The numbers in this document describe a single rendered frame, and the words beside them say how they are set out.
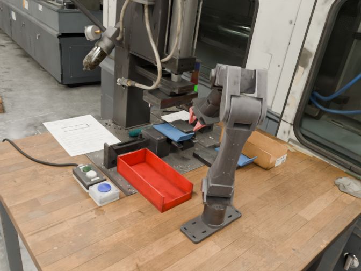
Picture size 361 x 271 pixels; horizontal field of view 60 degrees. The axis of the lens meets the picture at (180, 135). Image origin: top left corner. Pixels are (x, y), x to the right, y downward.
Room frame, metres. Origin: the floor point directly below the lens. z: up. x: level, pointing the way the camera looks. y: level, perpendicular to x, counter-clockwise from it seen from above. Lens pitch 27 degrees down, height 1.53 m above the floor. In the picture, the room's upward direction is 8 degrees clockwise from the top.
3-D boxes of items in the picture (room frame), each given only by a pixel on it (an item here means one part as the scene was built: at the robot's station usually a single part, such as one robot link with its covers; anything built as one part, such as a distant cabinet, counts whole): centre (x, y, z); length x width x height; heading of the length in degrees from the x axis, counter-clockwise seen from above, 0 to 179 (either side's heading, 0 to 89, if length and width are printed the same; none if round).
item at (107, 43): (1.21, 0.33, 1.25); 0.19 x 0.07 x 0.19; 135
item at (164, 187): (0.84, 0.07, 0.93); 0.25 x 0.12 x 0.06; 45
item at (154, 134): (1.10, 0.04, 0.98); 0.20 x 0.10 x 0.01; 135
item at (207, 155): (1.06, -0.17, 0.91); 0.17 x 0.16 x 0.02; 135
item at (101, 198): (0.75, 0.20, 0.90); 0.07 x 0.07 x 0.06; 45
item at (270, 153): (1.16, -0.30, 0.93); 0.25 x 0.13 x 0.08; 45
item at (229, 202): (0.71, -0.12, 1.00); 0.09 x 0.06 x 0.06; 94
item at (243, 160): (1.07, -0.22, 0.93); 0.15 x 0.07 x 0.03; 44
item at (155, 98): (1.14, 0.10, 1.22); 0.26 x 0.18 x 0.30; 45
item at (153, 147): (1.10, 0.04, 0.94); 0.20 x 0.10 x 0.07; 135
